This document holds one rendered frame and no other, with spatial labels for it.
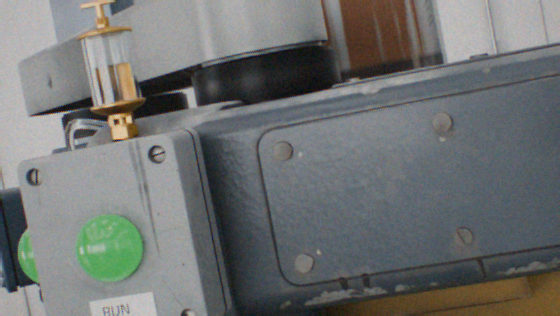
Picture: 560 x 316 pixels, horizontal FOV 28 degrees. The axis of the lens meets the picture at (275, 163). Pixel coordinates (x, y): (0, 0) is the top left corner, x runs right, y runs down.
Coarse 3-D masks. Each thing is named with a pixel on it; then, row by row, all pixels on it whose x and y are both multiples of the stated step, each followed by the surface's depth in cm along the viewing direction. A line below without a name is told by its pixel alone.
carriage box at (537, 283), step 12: (528, 276) 79; (540, 276) 79; (552, 276) 79; (540, 288) 79; (552, 288) 79; (516, 300) 80; (528, 300) 80; (540, 300) 79; (552, 300) 79; (432, 312) 81; (444, 312) 81; (456, 312) 81; (468, 312) 80; (480, 312) 80; (492, 312) 80; (504, 312) 80; (516, 312) 80; (528, 312) 80; (540, 312) 79; (552, 312) 79
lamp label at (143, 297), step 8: (128, 296) 49; (136, 296) 49; (144, 296) 49; (152, 296) 49; (96, 304) 49; (104, 304) 49; (112, 304) 49; (120, 304) 49; (128, 304) 49; (136, 304) 49; (144, 304) 49; (152, 304) 49; (96, 312) 49; (104, 312) 49; (112, 312) 49; (120, 312) 49; (128, 312) 49; (136, 312) 49; (144, 312) 49; (152, 312) 49
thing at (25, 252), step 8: (24, 232) 52; (24, 240) 51; (24, 248) 51; (24, 256) 51; (32, 256) 51; (24, 264) 51; (32, 264) 51; (24, 272) 51; (32, 272) 51; (32, 280) 52
